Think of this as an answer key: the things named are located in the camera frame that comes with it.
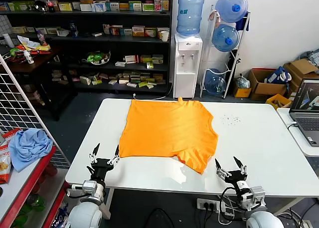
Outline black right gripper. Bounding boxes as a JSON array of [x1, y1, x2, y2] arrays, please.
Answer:
[[215, 156, 249, 190]]

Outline cardboard box with flaps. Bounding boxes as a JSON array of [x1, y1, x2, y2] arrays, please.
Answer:
[[284, 58, 319, 80]]

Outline blue white medicine box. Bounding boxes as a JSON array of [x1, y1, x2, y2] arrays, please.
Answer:
[[91, 2, 107, 12]]

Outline red framed cart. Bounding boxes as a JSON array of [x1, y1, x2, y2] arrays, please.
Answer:
[[0, 145, 70, 228]]

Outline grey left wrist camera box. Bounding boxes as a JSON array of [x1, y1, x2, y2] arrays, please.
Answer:
[[82, 180, 98, 193]]

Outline white cylinder container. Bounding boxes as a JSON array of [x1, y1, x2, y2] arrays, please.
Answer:
[[2, 33, 14, 48]]

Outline white plastic bottle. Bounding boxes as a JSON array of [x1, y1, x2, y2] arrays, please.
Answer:
[[22, 50, 34, 64]]

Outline white water dispenser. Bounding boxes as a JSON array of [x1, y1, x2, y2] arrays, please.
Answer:
[[173, 32, 203, 99]]

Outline shiny black helmet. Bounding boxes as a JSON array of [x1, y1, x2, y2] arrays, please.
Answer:
[[33, 0, 48, 13]]

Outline white table leg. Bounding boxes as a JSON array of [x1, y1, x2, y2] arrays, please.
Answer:
[[99, 188, 116, 220], [274, 197, 308, 216]]

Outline wide green medicine box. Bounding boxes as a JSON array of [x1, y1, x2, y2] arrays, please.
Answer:
[[13, 0, 34, 11]]

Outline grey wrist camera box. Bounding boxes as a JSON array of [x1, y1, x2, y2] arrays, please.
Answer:
[[82, 180, 98, 193], [245, 186, 266, 206]]

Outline orange t-shirt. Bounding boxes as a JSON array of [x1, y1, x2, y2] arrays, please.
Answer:
[[119, 96, 219, 174]]

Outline blue shopping bag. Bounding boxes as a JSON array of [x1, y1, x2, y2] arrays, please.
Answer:
[[265, 66, 292, 83]]

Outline white power strip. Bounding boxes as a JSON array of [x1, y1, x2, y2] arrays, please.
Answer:
[[196, 198, 221, 211]]

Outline dark blue hanging cloth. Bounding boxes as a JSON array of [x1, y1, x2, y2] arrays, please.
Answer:
[[235, 10, 251, 31]]

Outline large open cardboard box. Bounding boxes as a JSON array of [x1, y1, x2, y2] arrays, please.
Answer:
[[248, 68, 287, 96]]

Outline orange chip bag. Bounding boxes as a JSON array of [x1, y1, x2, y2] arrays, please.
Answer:
[[0, 144, 13, 184]]

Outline yellow snack bag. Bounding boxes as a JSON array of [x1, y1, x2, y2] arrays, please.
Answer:
[[17, 35, 50, 51]]

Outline blue water jug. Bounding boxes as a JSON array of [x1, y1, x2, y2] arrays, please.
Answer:
[[211, 23, 240, 52], [214, 0, 249, 23], [176, 0, 205, 36], [204, 68, 227, 96]]

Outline white side table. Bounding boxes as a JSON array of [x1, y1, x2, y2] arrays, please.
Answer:
[[276, 107, 319, 157]]

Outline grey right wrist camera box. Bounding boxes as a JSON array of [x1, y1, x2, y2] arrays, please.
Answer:
[[245, 186, 266, 206]]

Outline green white medicine box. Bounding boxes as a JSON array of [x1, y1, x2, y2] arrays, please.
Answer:
[[129, 0, 143, 11]]

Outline white dispenser power cord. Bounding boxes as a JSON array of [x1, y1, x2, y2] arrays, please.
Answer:
[[133, 82, 174, 101]]

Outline yellow plastic crate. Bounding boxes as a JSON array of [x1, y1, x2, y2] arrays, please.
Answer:
[[265, 93, 292, 110]]

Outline small yellow bin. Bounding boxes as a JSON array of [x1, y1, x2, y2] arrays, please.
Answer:
[[234, 87, 252, 98]]

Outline bowl of green fruit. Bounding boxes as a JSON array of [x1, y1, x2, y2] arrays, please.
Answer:
[[81, 49, 112, 65]]

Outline blue bottle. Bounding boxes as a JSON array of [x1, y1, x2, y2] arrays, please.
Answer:
[[68, 20, 79, 38]]

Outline grey laptop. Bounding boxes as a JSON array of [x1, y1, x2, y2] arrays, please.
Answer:
[[289, 78, 319, 147]]

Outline dark wooden table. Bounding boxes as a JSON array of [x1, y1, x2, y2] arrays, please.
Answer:
[[0, 44, 75, 121]]

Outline pink rag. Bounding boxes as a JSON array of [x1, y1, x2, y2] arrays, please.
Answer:
[[208, 10, 222, 25]]

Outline clear plastic bag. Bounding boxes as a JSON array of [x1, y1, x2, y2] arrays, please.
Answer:
[[236, 74, 251, 89]]

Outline pink bottle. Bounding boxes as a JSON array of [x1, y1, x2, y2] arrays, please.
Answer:
[[36, 29, 47, 46]]

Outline white metal jug rack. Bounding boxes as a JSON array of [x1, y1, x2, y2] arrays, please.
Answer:
[[199, 4, 252, 99]]

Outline white red medicine box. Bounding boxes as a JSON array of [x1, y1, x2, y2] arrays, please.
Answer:
[[124, 54, 139, 64]]

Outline green plastic bottle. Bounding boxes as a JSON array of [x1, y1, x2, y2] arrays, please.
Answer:
[[27, 194, 47, 213]]

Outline scattered dark crumbs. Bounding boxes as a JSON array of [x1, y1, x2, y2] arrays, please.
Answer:
[[222, 114, 242, 126]]

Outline black shelf unit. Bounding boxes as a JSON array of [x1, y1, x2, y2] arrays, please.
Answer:
[[0, 0, 173, 94]]

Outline pile of grey clothes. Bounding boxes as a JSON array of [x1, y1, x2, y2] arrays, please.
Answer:
[[299, 48, 319, 66]]

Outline white wire grid panel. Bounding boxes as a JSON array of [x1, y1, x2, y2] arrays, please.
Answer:
[[0, 53, 72, 168]]

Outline red white snack bag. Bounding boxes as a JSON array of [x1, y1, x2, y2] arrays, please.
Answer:
[[0, 128, 22, 145]]

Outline light blue crumpled cloth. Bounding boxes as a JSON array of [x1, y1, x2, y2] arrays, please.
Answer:
[[8, 128, 54, 173]]

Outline black rounded robot base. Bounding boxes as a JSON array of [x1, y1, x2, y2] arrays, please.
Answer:
[[143, 207, 175, 228]]

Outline blue patterned bag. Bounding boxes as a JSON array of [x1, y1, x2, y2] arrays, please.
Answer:
[[51, 202, 74, 228]]

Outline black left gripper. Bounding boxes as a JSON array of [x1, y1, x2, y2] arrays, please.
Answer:
[[86, 142, 121, 183]]

